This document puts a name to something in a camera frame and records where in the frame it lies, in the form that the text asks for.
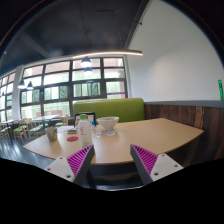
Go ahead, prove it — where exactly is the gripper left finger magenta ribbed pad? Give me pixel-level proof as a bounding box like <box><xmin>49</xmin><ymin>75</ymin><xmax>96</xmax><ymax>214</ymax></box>
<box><xmin>45</xmin><ymin>145</ymin><xmax>95</xmax><ymax>186</ymax></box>

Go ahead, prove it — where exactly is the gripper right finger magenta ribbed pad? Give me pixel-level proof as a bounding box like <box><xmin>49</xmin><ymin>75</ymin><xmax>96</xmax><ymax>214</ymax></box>
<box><xmin>130</xmin><ymin>145</ymin><xmax>182</xmax><ymax>185</ymax></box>

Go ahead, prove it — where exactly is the clear plastic water bottle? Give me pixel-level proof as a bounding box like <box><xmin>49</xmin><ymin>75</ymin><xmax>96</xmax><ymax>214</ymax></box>
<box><xmin>78</xmin><ymin>114</ymin><xmax>92</xmax><ymax>148</ymax></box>

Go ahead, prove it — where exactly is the red round coaster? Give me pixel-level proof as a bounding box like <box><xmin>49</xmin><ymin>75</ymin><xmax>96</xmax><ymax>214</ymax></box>
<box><xmin>67</xmin><ymin>136</ymin><xmax>79</xmax><ymax>142</ymax></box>

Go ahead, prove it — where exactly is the wooden dining table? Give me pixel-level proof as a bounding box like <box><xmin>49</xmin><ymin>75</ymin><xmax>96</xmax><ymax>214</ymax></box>
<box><xmin>24</xmin><ymin>118</ymin><xmax>203</xmax><ymax>165</ymax></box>

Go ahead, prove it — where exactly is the beige paper cup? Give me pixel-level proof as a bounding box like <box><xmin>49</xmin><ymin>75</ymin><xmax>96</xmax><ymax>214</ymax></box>
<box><xmin>45</xmin><ymin>126</ymin><xmax>57</xmax><ymax>141</ymax></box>

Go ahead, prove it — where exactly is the black tablet screen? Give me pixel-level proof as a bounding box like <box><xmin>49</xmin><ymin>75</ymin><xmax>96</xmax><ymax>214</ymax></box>
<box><xmin>74</xmin><ymin>112</ymin><xmax>96</xmax><ymax>127</ymax></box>

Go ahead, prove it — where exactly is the white glass bowl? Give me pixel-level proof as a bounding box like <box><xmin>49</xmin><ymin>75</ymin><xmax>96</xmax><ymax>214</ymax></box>
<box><xmin>97</xmin><ymin>116</ymin><xmax>119</xmax><ymax>136</ymax></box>

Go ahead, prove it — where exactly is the green upholstered bench backrest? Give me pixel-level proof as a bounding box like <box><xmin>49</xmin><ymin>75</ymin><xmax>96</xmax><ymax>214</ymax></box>
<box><xmin>73</xmin><ymin>98</ymin><xmax>145</xmax><ymax>123</ymax></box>

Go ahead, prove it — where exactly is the wooden chair green cushion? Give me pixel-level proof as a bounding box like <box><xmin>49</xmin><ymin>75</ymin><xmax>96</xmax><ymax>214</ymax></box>
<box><xmin>13</xmin><ymin>120</ymin><xmax>27</xmax><ymax>143</ymax></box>

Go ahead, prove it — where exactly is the grey pendant lamp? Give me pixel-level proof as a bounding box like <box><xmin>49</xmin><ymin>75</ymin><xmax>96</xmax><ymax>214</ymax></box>
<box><xmin>81</xmin><ymin>57</ymin><xmax>91</xmax><ymax>68</ymax></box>

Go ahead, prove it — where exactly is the green exit sign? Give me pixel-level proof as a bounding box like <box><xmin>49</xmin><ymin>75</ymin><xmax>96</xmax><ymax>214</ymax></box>
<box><xmin>218</xmin><ymin>80</ymin><xmax>224</xmax><ymax>101</ymax></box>

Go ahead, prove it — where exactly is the long linear ceiling lamp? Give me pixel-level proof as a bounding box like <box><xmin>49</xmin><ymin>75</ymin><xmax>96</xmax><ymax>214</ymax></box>
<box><xmin>72</xmin><ymin>50</ymin><xmax>143</xmax><ymax>59</ymax></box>

